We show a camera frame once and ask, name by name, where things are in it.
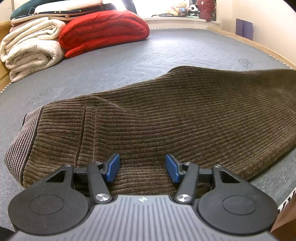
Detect dark red bag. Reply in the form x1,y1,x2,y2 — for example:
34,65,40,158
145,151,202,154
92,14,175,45
196,0,216,22

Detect yellow plush toy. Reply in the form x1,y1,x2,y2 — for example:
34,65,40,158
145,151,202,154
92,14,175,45
169,1,188,16

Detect red folded blanket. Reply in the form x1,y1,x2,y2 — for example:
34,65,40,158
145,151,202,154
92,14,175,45
59,10,149,59

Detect stacked folded clothes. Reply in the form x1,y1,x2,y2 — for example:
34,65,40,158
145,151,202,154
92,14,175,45
9,0,137,27

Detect purple box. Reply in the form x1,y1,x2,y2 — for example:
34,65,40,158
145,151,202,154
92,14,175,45
235,19,253,40

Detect brown corduroy pants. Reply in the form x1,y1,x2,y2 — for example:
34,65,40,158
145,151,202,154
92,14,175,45
4,66,295,195

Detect panda plush toy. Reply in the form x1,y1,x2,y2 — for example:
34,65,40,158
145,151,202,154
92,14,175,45
188,4,200,16

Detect cream folded blanket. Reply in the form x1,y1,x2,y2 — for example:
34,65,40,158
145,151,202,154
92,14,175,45
1,17,66,83

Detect grey quilted mattress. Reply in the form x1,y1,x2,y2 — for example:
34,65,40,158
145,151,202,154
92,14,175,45
1,29,295,227

